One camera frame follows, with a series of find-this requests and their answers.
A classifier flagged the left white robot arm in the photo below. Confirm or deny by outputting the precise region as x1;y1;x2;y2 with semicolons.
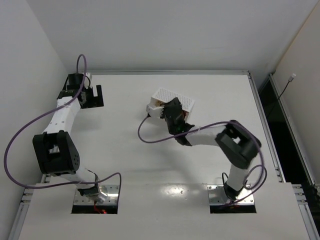
32;73;108;204

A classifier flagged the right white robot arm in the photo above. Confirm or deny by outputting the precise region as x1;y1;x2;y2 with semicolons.
161;97;261;201

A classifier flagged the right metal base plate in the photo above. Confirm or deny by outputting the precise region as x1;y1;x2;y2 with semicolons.
207;184;255;207

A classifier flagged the white perforated plastic box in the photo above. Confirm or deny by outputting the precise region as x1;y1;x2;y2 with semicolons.
150;87;195;120

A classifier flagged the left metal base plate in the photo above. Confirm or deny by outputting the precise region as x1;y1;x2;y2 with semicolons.
73;184;120;206

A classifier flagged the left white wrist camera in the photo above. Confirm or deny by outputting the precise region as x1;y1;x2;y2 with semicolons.
84;72;92;89

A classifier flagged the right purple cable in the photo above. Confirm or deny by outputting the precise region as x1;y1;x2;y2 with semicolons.
137;116;267;208

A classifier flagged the metal base plate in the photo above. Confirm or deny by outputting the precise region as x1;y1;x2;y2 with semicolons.
73;184;120;206
207;184;255;207

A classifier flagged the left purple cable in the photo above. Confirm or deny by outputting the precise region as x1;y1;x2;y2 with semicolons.
3;53;122;204

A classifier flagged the black cable with white plug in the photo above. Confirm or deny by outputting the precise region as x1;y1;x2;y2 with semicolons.
264;73;297;121

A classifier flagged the purple cable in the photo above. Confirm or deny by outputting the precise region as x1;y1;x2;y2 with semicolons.
3;53;122;204
137;116;267;208

